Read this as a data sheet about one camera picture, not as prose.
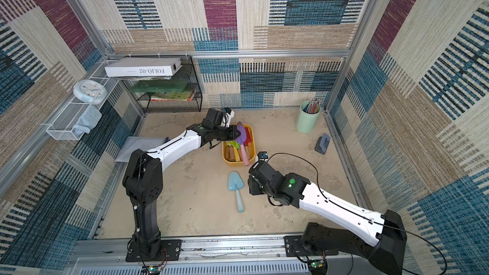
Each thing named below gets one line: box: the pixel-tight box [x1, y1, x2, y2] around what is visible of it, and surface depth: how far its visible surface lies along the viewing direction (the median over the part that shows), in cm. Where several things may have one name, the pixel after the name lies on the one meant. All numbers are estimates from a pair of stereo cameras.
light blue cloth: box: [73, 104, 103, 136], surface depth 70 cm
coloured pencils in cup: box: [303, 98, 321, 114], surface depth 102 cm
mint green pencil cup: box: [296, 100, 321, 134], surface depth 107 cm
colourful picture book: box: [150, 91, 193, 102], surface depth 102 cm
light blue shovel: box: [227, 170, 245, 214], surface depth 92 cm
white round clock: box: [73, 78, 108, 106], surface depth 76 cm
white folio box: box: [104, 57, 183, 78], surface depth 81 cm
